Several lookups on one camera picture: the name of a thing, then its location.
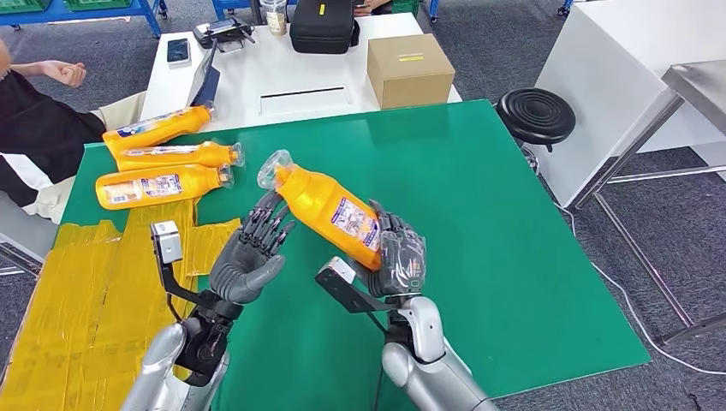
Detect person's hand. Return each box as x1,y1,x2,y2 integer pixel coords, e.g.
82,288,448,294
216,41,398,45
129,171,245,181
42,59,87,89

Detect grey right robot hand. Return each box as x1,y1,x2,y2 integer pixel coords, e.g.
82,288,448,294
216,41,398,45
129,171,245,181
354,200,427,299

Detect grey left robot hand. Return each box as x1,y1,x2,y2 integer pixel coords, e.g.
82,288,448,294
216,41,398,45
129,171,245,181
208,191,297,305

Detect orange detergent bottle clear cap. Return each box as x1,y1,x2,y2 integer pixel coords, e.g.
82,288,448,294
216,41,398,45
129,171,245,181
95,164,235,211
256,149,384,272
102,104,216,160
116,140,246,172

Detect clear plastic hand wrap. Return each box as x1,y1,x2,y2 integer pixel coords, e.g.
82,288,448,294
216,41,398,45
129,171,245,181
378,226,427,296

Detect blue metal trolley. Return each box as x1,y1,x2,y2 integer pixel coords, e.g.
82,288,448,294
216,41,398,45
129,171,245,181
0,0,170,38

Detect person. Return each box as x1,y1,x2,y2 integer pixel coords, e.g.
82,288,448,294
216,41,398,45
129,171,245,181
354,0,396,17
0,39,147,225

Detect smartphone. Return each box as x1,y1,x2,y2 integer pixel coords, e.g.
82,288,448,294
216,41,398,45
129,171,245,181
166,37,192,65

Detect tablet in dark cover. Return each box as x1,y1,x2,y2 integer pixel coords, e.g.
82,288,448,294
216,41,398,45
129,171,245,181
186,40,223,109

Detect black remote controller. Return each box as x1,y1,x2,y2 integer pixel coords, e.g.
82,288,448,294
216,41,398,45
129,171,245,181
193,15,258,53

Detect grey bench seat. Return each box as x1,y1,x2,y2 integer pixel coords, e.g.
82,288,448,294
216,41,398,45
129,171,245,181
0,193,58,279

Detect blue steel shelf rack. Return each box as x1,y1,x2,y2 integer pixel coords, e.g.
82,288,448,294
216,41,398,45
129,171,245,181
212,0,443,24

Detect yellow plastic film sheet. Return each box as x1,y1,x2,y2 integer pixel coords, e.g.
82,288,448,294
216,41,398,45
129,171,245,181
0,198,242,411

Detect brown cardboard box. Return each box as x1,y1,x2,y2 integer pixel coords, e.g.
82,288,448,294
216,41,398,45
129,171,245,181
366,33,456,110

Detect black round stool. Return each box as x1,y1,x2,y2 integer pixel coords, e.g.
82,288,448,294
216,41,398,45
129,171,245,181
496,87,578,153

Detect white desk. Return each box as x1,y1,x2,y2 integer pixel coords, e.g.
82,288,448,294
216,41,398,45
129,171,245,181
139,12,463,133

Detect clear plastic drink cup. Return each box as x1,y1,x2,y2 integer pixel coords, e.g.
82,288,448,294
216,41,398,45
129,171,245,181
260,0,289,37

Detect black carrying case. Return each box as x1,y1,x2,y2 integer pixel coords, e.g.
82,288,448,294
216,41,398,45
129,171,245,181
289,0,362,55

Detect white cabinet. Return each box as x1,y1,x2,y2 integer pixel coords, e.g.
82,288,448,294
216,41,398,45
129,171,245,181
533,0,726,208

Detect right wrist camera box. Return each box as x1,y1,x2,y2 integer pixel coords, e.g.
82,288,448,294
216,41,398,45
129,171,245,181
315,256,398,314

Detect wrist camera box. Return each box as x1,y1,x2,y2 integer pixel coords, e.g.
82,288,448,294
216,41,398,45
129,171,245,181
315,256,398,314
150,221,245,319

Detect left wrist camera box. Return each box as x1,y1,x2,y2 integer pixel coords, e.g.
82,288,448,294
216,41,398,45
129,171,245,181
150,221,245,319

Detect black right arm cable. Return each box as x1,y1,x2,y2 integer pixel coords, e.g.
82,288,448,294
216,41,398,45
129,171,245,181
366,308,392,411

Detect white floor cable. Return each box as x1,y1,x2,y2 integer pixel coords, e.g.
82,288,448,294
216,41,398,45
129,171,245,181
556,201,726,378

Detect steel frame table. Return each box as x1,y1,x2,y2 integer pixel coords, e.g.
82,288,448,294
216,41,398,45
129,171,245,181
569,59,726,347

